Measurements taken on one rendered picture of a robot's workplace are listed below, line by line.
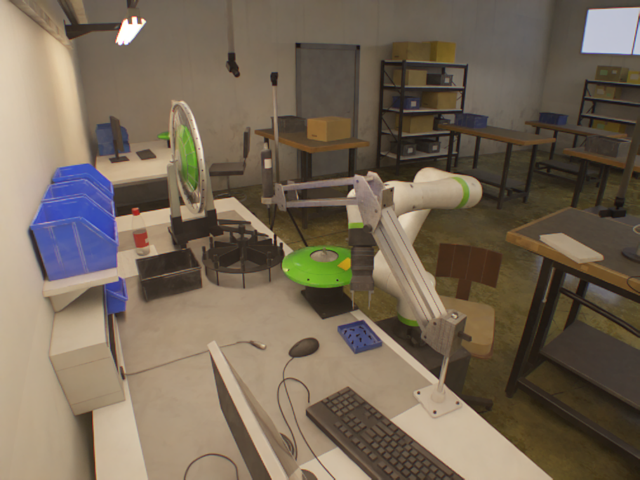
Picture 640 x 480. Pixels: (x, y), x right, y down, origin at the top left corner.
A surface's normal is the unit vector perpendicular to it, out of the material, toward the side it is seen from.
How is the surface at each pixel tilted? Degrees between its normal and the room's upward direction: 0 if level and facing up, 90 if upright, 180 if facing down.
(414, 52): 90
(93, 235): 92
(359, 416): 6
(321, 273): 21
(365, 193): 90
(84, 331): 0
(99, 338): 0
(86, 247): 92
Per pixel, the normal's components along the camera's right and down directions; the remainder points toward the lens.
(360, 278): -0.03, -0.11
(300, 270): -0.27, -0.73
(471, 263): -0.50, 0.36
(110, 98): 0.48, 0.36
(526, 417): 0.00, -0.91
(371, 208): -0.75, 0.27
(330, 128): 0.70, 0.29
